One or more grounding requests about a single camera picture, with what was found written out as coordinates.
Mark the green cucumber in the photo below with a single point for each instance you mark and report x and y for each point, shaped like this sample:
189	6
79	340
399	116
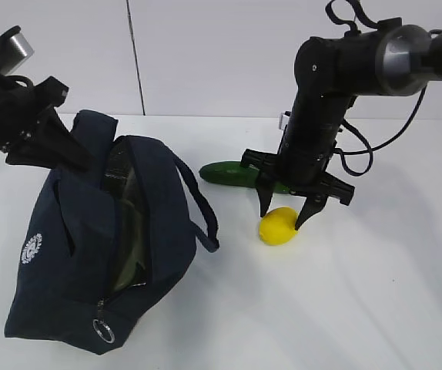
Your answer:
230	173

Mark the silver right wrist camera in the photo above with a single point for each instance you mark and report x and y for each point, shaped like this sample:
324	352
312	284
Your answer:
284	120

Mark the yellow lemon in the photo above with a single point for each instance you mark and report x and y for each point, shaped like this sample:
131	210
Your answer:
278	226

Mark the glass container with green lid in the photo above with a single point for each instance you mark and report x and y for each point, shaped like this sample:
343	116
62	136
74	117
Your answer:
131	265

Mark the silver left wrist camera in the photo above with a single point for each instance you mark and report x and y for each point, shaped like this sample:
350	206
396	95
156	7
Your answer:
14	50

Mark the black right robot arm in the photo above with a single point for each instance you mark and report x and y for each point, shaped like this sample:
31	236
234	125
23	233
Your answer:
391	59

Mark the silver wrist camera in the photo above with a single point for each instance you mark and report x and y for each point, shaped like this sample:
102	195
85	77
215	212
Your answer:
284	120
14	50

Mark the dark blue lunch bag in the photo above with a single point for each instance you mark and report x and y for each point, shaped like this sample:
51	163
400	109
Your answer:
63	290

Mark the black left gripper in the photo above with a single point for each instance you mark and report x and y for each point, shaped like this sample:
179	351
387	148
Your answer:
31	132

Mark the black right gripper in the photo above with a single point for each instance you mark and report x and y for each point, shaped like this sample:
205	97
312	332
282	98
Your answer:
300	164

